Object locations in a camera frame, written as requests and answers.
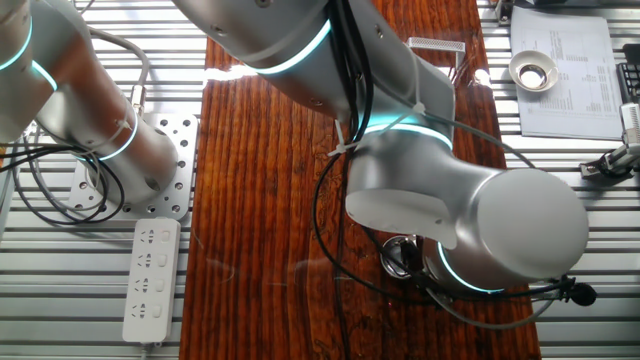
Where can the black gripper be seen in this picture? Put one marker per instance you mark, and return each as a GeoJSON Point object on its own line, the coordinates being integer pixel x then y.
{"type": "Point", "coordinates": [425, 285]}

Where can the small round steel plate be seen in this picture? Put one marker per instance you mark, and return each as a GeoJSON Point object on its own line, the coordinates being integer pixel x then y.
{"type": "Point", "coordinates": [392, 260]}
{"type": "Point", "coordinates": [534, 75]}

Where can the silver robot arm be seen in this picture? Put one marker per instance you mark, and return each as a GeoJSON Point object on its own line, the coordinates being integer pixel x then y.
{"type": "Point", "coordinates": [425, 175]}

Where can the wood grain table board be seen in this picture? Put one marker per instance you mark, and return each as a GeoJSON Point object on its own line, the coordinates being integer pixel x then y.
{"type": "Point", "coordinates": [260, 225]}

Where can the black round knob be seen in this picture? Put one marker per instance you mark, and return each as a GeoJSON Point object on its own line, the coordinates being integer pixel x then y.
{"type": "Point", "coordinates": [583, 295]}

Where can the printed paper sheet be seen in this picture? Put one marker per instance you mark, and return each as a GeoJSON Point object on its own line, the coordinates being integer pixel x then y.
{"type": "Point", "coordinates": [585, 110]}

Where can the white power strip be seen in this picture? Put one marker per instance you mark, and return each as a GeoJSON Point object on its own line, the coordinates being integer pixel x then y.
{"type": "Point", "coordinates": [152, 280]}

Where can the black keyboard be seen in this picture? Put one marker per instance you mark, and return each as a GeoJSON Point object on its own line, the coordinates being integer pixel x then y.
{"type": "Point", "coordinates": [631, 82]}

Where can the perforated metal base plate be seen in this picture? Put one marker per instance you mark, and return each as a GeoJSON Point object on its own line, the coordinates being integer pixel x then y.
{"type": "Point", "coordinates": [180, 150]}

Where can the silver camera on bracket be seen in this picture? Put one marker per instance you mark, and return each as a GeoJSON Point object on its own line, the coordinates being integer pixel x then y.
{"type": "Point", "coordinates": [631, 125]}

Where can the aluminium frame post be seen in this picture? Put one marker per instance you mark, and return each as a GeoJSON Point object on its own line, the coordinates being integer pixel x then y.
{"type": "Point", "coordinates": [5, 210]}

